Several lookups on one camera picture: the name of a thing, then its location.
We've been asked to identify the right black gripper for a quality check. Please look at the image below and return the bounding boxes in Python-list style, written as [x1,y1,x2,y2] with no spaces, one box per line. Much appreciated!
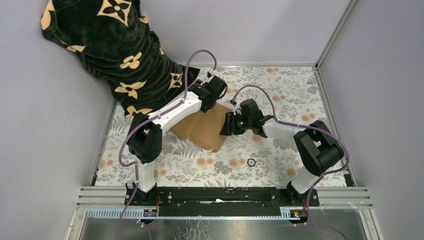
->
[219,112,253,136]

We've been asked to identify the brown cardboard box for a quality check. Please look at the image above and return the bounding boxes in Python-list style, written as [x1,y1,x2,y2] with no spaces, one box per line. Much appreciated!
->
[170,103,231,153]

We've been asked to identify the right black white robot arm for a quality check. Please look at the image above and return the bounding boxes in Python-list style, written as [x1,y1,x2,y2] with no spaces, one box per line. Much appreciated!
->
[220,99,345,206]

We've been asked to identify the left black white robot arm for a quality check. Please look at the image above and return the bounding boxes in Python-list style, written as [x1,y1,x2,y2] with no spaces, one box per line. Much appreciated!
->
[126,76,227,206]

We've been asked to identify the floral patterned table mat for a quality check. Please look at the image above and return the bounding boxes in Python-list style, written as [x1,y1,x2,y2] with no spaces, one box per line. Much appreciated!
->
[95,66,328,187]

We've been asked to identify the black floral plush blanket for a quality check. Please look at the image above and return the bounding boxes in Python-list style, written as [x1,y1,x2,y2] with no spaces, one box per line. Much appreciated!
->
[40,0,200,116]

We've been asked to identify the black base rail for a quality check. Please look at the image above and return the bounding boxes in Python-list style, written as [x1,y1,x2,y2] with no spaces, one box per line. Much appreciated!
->
[124,184,320,218]

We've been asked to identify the aluminium frame rails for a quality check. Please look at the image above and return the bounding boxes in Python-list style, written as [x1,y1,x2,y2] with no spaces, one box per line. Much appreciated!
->
[64,0,385,240]

